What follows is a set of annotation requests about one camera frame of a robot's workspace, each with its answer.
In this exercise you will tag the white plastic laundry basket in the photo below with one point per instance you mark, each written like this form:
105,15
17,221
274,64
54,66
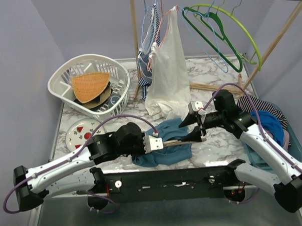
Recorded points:
60,84

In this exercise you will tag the bright blue garment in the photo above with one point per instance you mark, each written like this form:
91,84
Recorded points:
272,126

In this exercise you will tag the lime green hanger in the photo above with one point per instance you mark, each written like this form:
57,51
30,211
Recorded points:
207,14

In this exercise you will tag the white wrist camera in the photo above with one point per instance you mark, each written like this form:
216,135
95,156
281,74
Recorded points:
196,108
152,143

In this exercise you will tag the beige wooden hanger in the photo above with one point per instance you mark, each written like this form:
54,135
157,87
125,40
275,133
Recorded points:
171,143

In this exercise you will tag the teal plastic bin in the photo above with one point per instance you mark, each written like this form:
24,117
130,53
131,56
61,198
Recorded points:
294,148

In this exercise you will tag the light blue wire hanger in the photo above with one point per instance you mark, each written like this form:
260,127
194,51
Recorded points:
148,26

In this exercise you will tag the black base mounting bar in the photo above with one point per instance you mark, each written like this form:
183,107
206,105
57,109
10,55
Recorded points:
160,185

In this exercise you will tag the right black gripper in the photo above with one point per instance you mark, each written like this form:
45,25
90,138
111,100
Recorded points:
194,136

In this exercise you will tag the blue striped garment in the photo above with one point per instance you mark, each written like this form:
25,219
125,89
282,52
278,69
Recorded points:
143,54

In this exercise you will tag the black white striped garment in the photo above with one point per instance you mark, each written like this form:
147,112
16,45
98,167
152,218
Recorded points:
261,105

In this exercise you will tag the pink garment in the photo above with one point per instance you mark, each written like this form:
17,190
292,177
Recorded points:
286,139

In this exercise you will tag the orange woven mat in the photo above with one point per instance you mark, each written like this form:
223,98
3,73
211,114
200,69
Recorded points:
88,86

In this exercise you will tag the pink wire hanger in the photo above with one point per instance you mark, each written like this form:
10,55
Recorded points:
160,35

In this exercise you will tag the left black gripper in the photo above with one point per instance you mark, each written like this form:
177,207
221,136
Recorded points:
142,151

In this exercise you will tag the white tank top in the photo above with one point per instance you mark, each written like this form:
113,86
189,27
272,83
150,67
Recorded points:
169,95

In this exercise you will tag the watermelon pattern plate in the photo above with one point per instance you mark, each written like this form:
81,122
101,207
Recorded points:
79,132

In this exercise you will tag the dark plates in basket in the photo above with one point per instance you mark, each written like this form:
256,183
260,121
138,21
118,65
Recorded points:
107,97

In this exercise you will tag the wooden clothes rack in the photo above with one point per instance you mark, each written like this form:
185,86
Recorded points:
266,55

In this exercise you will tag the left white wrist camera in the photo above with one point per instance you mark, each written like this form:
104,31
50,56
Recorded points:
152,143

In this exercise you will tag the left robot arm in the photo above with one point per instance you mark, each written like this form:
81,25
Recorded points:
33,185

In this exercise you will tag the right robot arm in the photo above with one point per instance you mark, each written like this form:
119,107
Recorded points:
285,180

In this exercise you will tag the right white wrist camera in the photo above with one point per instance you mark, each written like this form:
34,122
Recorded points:
196,108

